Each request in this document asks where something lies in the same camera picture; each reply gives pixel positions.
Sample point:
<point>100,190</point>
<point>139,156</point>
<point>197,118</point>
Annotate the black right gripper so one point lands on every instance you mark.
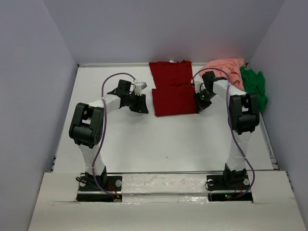
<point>200,106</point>

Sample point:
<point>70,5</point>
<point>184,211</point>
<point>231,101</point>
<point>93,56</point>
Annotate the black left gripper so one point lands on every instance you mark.
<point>141,106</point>

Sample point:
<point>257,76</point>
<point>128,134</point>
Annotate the dark red t shirt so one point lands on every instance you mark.
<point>173,92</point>

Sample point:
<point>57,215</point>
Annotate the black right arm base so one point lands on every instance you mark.
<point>225,191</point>

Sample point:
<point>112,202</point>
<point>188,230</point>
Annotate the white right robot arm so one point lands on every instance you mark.
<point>243,118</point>

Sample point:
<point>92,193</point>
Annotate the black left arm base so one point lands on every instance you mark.
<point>110,192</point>

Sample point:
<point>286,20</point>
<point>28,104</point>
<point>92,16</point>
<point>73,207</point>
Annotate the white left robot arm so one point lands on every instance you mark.
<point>88,125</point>

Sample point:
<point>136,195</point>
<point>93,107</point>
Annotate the pink crumpled t shirt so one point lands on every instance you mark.
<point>232,67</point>

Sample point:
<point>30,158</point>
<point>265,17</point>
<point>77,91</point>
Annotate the green crumpled t shirt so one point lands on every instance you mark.
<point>255,83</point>

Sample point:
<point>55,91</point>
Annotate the white front cover board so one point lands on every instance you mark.
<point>166,202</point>

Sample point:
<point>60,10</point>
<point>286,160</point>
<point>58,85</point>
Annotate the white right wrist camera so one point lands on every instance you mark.
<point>198,86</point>

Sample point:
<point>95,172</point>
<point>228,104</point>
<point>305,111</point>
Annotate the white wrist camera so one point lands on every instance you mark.
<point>139,87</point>
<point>198,86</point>

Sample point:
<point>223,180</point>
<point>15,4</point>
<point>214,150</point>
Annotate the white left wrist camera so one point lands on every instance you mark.
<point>139,87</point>

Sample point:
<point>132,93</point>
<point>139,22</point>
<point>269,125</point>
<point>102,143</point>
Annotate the aluminium front rail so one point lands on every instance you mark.
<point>171,172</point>

